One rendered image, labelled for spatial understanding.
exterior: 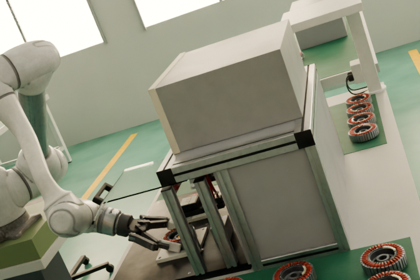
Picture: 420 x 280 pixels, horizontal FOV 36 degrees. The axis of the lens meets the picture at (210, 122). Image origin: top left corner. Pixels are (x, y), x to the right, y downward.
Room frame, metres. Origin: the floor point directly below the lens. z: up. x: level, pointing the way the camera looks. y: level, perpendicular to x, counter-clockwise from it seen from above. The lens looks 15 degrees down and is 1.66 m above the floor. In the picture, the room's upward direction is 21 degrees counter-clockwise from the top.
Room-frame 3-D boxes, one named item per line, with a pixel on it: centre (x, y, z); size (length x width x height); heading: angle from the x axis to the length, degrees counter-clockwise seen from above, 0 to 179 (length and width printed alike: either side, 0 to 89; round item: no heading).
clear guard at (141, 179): (1.84, 0.24, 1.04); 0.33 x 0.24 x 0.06; 74
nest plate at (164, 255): (1.92, 0.22, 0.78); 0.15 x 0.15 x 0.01; 74
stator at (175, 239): (1.92, 0.22, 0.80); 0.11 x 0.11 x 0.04
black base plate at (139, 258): (2.03, 0.18, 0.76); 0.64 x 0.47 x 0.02; 164
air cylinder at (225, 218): (1.88, 0.09, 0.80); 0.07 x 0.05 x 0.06; 164
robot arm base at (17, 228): (2.49, 0.92, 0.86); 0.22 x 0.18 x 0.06; 154
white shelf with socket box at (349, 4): (2.75, -0.62, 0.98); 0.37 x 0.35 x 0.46; 164
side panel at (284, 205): (1.62, -0.10, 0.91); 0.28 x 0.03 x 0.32; 74
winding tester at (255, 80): (1.94, -0.11, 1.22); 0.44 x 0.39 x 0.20; 164
